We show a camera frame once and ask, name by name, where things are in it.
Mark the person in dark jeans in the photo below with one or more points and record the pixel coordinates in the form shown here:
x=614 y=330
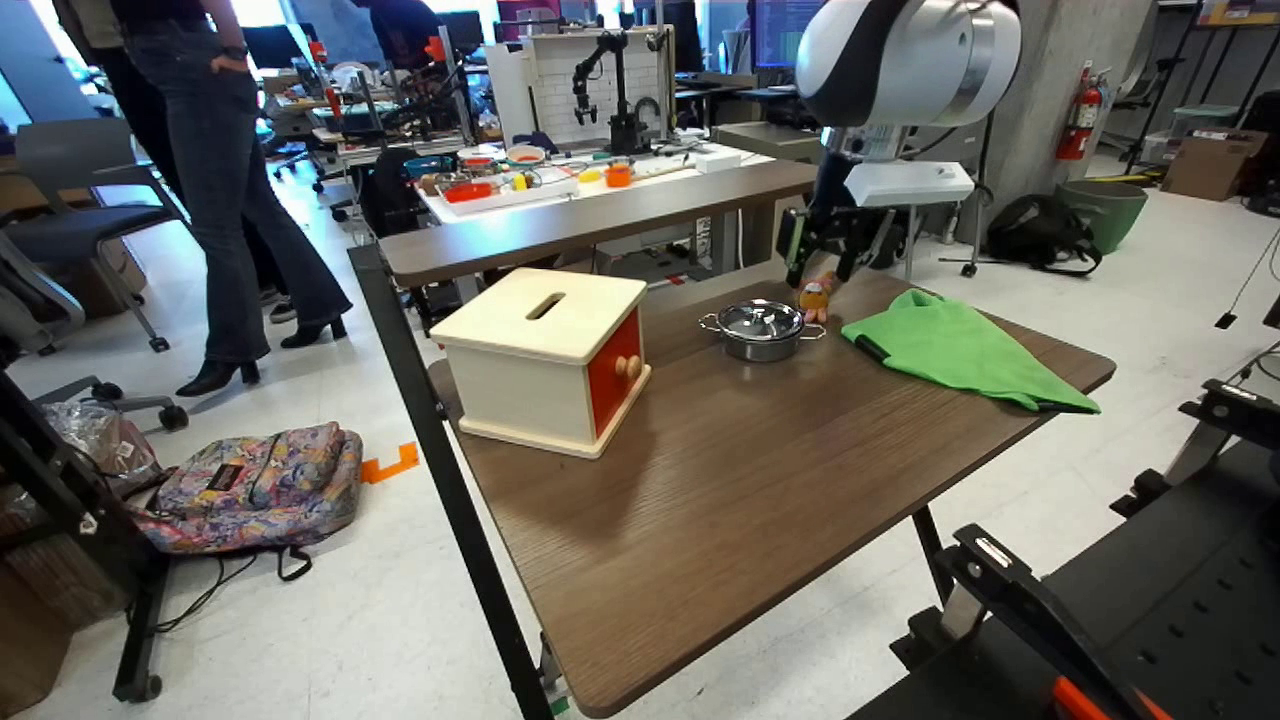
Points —
x=222 y=174

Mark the small metal pot with lid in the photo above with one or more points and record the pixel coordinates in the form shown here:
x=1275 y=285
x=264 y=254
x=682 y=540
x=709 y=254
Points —
x=761 y=327

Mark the cardboard box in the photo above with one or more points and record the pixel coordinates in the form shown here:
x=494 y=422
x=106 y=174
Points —
x=1213 y=164

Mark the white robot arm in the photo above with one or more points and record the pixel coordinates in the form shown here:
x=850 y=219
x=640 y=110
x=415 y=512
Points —
x=904 y=66

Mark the red fire extinguisher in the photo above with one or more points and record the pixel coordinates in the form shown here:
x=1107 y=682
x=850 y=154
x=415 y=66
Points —
x=1082 y=118

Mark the black floor stand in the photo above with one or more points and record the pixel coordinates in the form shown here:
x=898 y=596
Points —
x=106 y=572

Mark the white tray with small parts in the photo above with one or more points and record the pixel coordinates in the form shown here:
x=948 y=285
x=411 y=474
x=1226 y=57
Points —
x=584 y=178

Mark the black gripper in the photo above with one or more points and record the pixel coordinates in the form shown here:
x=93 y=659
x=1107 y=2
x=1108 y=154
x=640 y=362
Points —
x=844 y=230

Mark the grey office chair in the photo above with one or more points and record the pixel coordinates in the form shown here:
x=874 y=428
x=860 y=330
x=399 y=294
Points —
x=73 y=215

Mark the green bin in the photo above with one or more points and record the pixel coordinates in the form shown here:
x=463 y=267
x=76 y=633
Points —
x=1114 y=215

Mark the small black robot arm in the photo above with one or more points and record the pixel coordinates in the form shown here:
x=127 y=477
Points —
x=622 y=92

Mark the colourful patterned backpack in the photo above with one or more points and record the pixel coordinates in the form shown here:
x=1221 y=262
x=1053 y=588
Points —
x=255 y=484

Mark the wooden box with red panel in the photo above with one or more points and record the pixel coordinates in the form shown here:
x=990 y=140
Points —
x=547 y=353

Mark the green cloth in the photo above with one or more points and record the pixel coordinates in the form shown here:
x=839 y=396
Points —
x=964 y=348

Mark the white wrist camera block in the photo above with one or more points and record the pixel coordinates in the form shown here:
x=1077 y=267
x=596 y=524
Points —
x=908 y=187

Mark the orange floor bracket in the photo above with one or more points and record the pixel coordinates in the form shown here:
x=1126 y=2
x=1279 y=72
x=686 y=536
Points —
x=388 y=467

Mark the black table frame bar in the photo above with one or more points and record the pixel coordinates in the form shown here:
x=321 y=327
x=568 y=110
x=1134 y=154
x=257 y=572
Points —
x=447 y=467

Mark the small orange teddy bear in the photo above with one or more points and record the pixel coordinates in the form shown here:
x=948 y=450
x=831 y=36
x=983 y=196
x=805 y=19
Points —
x=814 y=300

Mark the black bag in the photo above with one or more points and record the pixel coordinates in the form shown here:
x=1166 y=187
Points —
x=1042 y=235

